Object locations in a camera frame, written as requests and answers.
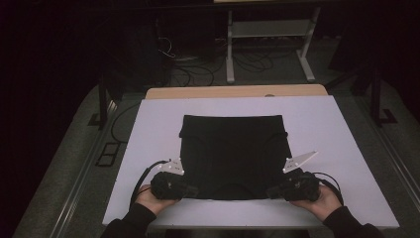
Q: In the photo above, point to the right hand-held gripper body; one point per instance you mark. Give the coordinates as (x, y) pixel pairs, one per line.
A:
(302, 185)

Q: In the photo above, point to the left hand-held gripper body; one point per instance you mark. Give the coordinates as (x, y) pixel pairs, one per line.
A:
(166, 185)

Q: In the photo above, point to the black tank top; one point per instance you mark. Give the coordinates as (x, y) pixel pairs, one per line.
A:
(234, 155)

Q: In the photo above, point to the person's left hand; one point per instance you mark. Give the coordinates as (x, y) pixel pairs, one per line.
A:
(153, 203)

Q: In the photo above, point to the person's right hand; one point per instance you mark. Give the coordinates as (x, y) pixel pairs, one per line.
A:
(322, 205)

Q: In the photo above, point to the white table sheet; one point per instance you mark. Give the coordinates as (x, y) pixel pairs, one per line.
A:
(330, 132)

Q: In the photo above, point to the black metal stand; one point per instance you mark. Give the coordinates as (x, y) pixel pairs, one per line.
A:
(103, 105)
(376, 95)

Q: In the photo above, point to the white metal stand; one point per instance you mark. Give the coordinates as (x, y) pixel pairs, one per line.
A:
(270, 29)

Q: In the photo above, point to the metal floor rail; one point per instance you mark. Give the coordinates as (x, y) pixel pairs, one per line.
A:
(393, 158)
(79, 185)

